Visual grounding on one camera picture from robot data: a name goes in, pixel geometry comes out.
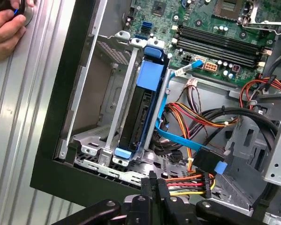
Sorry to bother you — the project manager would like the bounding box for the CPU socket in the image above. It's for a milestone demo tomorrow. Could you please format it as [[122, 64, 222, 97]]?
[[212, 0, 245, 21]]

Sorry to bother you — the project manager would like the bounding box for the orange red wire bundle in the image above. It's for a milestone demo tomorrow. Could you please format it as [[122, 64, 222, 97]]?
[[238, 75, 281, 111], [165, 100, 239, 172]]

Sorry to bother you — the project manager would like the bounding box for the red yellow power wire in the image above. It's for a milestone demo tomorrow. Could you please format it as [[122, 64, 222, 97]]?
[[149, 170, 216, 200]]

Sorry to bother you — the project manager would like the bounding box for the blue flat data wire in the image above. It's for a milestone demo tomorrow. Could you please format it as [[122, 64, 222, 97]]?
[[154, 59, 228, 175]]

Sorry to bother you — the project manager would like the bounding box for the green motherboard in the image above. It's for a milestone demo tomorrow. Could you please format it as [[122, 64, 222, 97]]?
[[123, 0, 281, 89]]

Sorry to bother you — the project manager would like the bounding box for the grey metal disk bay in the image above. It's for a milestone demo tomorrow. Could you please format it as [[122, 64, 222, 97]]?
[[71, 30, 171, 175]]

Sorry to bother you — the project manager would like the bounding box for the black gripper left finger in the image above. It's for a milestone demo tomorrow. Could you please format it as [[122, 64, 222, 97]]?
[[51, 178, 153, 225]]

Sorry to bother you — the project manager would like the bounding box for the thick black cable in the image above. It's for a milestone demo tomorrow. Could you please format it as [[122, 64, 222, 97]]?
[[199, 106, 281, 153]]

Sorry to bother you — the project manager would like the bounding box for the hard disk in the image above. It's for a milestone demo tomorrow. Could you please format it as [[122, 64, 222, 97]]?
[[114, 45, 170, 161]]

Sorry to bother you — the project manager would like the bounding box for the black RAM slot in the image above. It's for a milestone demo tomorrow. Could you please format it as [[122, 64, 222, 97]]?
[[179, 25, 266, 53], [177, 36, 263, 63], [178, 30, 265, 58], [177, 42, 262, 68]]

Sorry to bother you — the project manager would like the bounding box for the round black tool blue ring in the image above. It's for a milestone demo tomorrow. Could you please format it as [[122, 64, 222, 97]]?
[[0, 0, 35, 27]]

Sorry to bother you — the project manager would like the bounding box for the person's hand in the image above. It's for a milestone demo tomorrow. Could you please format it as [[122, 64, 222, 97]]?
[[0, 0, 36, 63]]

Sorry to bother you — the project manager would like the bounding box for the orange board power socket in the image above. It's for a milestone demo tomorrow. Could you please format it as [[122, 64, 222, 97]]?
[[202, 61, 218, 72]]

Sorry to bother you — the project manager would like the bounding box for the black open PC case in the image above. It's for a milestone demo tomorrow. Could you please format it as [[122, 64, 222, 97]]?
[[30, 0, 281, 225]]

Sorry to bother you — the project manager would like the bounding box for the blue SATA port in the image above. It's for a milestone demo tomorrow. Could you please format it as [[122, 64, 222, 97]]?
[[141, 21, 152, 36]]

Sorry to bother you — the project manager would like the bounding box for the thin brown wire bundle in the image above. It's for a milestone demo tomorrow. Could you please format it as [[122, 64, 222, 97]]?
[[184, 78, 203, 113]]

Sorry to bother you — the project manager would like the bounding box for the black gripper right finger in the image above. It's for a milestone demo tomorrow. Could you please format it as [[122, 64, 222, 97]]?
[[157, 179, 260, 225]]

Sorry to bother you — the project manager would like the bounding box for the metal socket cover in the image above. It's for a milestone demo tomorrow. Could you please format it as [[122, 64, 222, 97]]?
[[241, 0, 281, 36]]

